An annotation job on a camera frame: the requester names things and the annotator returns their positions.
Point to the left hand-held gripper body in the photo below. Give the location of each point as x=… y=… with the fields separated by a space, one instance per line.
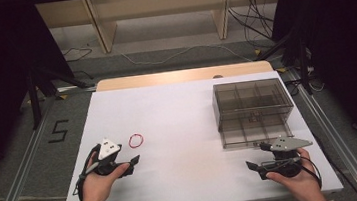
x=108 y=148

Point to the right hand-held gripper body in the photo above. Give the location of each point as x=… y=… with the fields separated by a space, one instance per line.
x=286 y=159

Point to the person's right hand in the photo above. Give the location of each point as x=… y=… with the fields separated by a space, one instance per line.
x=304 y=181

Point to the person's left hand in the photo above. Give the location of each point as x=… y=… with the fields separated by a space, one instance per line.
x=96 y=188

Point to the red rubber band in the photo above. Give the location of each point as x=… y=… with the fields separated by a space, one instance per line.
x=131 y=145

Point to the transparent grey drawer box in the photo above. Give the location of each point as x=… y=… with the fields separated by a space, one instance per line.
x=252 y=106

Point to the white table mat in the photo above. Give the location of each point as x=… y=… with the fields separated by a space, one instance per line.
x=184 y=140

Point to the black metal stand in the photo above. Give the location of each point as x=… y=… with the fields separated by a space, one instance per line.
x=36 y=92
x=301 y=57

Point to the light wooden shelf unit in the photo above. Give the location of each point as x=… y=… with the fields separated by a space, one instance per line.
x=102 y=28

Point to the aluminium floor rail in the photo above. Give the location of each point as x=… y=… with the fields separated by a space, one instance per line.
x=20 y=177
x=338 y=144

